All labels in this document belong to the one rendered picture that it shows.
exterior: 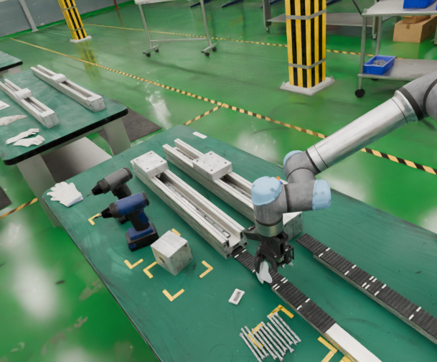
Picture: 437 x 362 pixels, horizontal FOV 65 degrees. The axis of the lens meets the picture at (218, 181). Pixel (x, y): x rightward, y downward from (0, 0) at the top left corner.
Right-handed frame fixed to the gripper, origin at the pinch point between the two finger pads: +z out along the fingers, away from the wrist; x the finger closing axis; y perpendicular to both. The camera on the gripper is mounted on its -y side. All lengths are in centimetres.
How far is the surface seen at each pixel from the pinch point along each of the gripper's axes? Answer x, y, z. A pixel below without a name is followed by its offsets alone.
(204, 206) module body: 2.3, -40.8, -1.6
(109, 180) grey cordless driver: -23, -68, -16
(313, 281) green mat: 9.6, 8.4, 5.6
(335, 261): 18.5, 9.6, 2.1
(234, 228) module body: 2.5, -21.2, -2.8
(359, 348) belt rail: 0.8, 31.4, 2.5
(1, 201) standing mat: -87, -293, 82
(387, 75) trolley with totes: 285, -139, 57
